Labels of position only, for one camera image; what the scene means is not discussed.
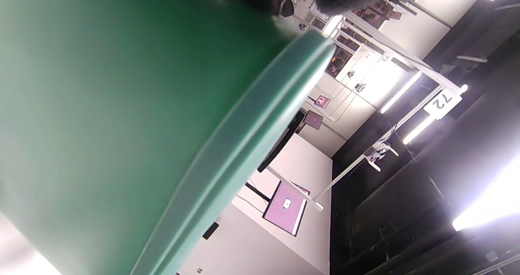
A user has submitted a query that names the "teal plastic storage box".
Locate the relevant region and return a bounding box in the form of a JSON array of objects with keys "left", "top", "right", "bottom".
[{"left": 0, "top": 0, "right": 303, "bottom": 275}]

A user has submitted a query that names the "white number sign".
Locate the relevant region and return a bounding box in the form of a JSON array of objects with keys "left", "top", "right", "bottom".
[{"left": 423, "top": 89, "right": 463, "bottom": 120}]

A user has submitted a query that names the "small dark screen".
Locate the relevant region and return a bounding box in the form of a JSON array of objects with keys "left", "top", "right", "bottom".
[{"left": 303, "top": 110, "right": 323, "bottom": 130}]

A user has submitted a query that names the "black monitor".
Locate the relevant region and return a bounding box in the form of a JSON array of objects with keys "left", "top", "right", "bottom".
[{"left": 257, "top": 110, "right": 305, "bottom": 173}]

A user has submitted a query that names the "monitor with pink screen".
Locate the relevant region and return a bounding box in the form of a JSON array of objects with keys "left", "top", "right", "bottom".
[{"left": 262, "top": 180, "right": 310, "bottom": 237}]

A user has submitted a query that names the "white metal frame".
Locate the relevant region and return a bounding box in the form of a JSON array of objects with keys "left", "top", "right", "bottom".
[{"left": 266, "top": 15, "right": 468, "bottom": 212}]

